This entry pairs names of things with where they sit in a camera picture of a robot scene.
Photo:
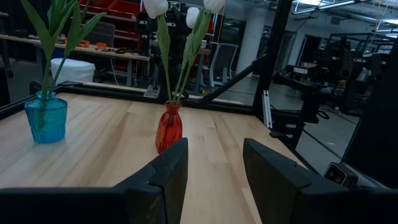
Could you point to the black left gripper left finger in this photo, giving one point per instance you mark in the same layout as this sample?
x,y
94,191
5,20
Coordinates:
x,y
149,193

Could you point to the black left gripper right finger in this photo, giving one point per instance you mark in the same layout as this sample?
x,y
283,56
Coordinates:
x,y
280,193

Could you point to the teal glass vase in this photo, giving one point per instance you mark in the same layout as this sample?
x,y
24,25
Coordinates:
x,y
46,121

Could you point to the dark red tulips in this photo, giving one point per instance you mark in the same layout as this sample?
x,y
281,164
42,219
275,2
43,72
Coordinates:
x,y
192,17

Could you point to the white artificial tulip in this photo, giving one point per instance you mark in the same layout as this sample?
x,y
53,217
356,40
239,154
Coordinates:
x,y
214,4
155,7

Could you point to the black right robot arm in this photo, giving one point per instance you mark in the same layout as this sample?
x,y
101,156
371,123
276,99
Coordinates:
x,y
306,93

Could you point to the red ribbed glass vase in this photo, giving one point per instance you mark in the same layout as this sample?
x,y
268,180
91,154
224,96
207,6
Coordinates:
x,y
169,127

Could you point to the grey office chair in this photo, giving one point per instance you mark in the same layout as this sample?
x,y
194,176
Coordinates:
x,y
224,62

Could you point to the white trash bin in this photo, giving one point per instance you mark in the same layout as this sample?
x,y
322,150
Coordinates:
x,y
73,71

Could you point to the wooden workbench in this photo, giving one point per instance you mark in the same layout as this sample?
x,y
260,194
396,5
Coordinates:
x,y
93,49

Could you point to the red storage bins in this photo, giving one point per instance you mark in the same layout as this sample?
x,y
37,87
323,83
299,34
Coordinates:
x,y
124,9

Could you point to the small black camera box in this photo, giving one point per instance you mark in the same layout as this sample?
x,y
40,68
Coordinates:
x,y
337,174

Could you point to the silver metal bracket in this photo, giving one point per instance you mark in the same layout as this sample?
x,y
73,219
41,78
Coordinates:
x,y
267,109

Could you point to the black aluminium table frame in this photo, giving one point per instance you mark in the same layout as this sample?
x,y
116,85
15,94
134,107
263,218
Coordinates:
x,y
273,46

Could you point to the black frame clamp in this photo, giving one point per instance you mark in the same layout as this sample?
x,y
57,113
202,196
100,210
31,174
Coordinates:
x,y
35,87

